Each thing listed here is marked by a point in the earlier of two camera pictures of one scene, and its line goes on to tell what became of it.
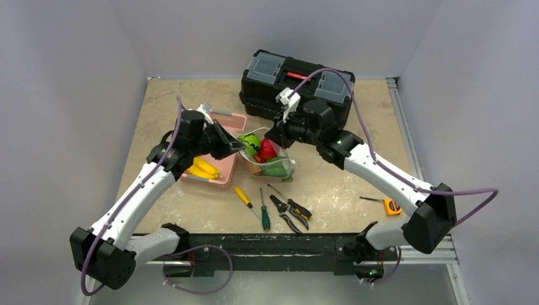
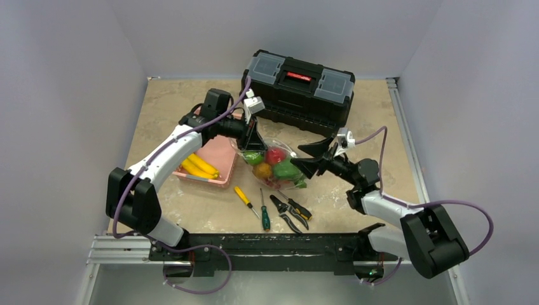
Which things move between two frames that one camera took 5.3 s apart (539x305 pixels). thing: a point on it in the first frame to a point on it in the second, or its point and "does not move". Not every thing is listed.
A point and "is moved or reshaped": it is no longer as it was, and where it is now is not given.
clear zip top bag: x=264 y=156 is moved or reshaped
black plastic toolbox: x=269 y=73 does not move
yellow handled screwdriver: x=245 y=198 does not move
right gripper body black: x=282 y=134 to x=328 y=155
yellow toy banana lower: x=193 y=170 does not move
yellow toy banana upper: x=206 y=165 does not move
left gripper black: x=227 y=143 to x=250 y=139
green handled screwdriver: x=265 y=217 does not move
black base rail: x=275 y=251 does not move
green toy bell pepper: x=276 y=168 is moved or reshaped
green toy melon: x=251 y=142 is moved or reshaped
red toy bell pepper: x=267 y=151 is moved or reshaped
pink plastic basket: x=234 y=122 does not move
